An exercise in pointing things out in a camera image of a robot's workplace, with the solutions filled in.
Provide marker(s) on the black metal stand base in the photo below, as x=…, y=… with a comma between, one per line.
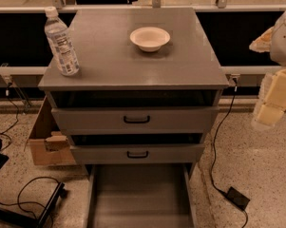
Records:
x=31, y=214

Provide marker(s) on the clear plastic water bottle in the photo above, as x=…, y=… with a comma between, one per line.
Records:
x=60, y=43

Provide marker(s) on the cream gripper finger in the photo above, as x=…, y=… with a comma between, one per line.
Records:
x=263, y=42
x=271, y=103

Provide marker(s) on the grey drawer cabinet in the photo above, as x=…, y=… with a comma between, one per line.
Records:
x=115, y=73

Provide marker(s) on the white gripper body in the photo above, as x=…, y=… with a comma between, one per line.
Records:
x=284, y=45

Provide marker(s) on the grey top drawer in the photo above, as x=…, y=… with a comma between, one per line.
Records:
x=104, y=121

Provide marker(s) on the brown cardboard box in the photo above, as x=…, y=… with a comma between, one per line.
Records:
x=48, y=146

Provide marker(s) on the grey open bottom drawer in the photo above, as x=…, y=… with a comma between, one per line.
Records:
x=140, y=196

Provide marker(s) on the black power adapter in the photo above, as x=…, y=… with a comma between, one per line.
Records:
x=238, y=199

